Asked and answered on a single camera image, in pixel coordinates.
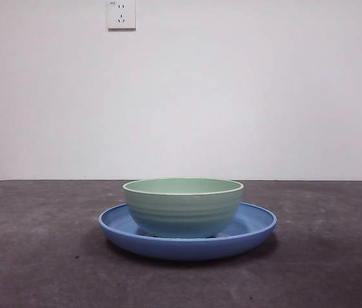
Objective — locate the green bowl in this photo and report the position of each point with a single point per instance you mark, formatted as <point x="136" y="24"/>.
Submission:
<point x="181" y="211"/>

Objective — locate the blue plate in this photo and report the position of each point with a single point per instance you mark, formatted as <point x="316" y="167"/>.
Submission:
<point x="184" y="248"/>

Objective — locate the white wall socket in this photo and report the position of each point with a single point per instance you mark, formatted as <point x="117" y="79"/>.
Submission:
<point x="121" y="15"/>

